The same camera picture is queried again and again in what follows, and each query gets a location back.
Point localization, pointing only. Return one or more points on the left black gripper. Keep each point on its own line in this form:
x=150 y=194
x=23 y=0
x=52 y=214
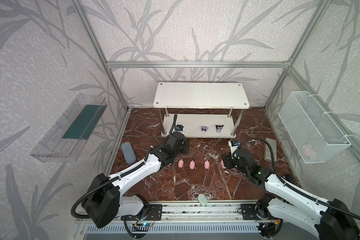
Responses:
x=182 y=144

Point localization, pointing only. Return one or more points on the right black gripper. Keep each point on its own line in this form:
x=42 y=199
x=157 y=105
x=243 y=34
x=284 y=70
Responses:
x=228 y=160

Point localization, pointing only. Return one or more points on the pink pig toy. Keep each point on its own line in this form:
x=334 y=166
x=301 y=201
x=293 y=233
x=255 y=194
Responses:
x=206 y=165
x=181 y=163
x=192 y=165
x=222 y=164

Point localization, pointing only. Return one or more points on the pink toy in basket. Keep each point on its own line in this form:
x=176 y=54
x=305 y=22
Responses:
x=309 y=151

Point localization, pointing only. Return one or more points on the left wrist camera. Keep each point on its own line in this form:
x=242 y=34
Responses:
x=179 y=128

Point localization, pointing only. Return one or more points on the black purple figurine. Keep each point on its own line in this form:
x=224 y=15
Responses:
x=219 y=128

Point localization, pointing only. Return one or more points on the green circuit board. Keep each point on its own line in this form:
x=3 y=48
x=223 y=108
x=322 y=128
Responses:
x=142 y=227

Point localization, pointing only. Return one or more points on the white two-tier shelf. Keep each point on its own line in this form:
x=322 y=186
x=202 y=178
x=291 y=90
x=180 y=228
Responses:
x=207 y=96

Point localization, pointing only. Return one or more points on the clear plastic wall bin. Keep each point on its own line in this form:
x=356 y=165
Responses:
x=66 y=139

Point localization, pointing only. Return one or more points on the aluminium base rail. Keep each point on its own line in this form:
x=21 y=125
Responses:
x=183 y=212

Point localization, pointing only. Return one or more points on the pale green oval object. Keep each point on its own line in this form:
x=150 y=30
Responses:
x=202 y=200

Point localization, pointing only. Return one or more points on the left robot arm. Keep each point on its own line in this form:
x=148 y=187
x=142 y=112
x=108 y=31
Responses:
x=105 y=199

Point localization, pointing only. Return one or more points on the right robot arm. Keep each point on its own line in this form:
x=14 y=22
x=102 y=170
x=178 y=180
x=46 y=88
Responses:
x=326 y=220

